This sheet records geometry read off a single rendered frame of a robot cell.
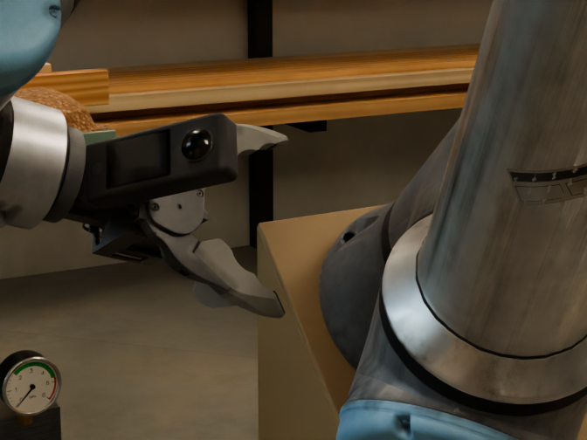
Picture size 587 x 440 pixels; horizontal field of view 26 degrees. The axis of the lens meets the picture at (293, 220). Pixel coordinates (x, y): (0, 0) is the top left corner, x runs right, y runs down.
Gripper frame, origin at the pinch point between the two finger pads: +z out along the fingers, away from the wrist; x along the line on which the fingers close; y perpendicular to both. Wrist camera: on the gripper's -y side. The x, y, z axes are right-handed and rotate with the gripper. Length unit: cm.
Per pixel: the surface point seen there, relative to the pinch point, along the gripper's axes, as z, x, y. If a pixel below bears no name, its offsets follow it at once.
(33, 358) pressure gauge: -4.5, 3.3, 39.2
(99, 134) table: -1.9, -20.1, 33.5
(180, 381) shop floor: 93, -39, 184
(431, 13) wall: 198, -189, 209
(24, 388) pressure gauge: -4.5, 6.1, 41.0
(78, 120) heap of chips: -4.1, -21.5, 34.4
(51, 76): -3, -31, 45
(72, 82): 0, -32, 45
